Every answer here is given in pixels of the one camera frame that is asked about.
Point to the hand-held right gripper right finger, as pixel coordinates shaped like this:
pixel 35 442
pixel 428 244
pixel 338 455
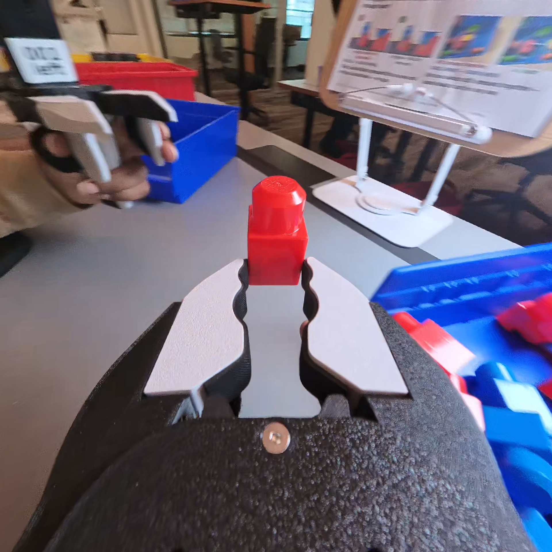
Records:
pixel 349 340

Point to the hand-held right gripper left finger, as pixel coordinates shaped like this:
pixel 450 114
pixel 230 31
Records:
pixel 202 340

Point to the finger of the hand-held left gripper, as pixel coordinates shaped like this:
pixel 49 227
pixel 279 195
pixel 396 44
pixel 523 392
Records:
pixel 138 105

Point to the blue plastic bin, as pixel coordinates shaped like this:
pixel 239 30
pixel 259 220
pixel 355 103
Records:
pixel 453 276
pixel 202 142

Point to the cluster of red mega blocks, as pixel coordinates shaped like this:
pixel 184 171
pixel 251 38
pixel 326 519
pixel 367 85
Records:
pixel 435 345

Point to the red mega block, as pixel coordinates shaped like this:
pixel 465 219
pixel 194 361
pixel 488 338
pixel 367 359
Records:
pixel 276 250

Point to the person's left forearm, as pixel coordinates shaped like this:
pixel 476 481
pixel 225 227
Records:
pixel 21 194

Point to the person's left hand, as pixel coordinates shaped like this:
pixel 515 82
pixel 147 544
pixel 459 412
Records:
pixel 120 185

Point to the red plastic bin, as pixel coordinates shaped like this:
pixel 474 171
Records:
pixel 138 80

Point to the yellow plastic bin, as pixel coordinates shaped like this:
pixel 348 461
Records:
pixel 82 57

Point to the wooden desk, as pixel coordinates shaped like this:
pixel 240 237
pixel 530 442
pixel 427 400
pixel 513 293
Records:
pixel 297 86
pixel 224 5

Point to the black office chair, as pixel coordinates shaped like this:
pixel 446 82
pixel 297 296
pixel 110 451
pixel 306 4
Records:
pixel 265 43

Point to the black armrest pad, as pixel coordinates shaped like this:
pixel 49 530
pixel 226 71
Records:
pixel 13 254

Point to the instruction sheet on white stand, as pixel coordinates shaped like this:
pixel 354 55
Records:
pixel 334 51

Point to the printed instruction sheet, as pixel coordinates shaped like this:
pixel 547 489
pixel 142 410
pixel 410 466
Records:
pixel 431 77

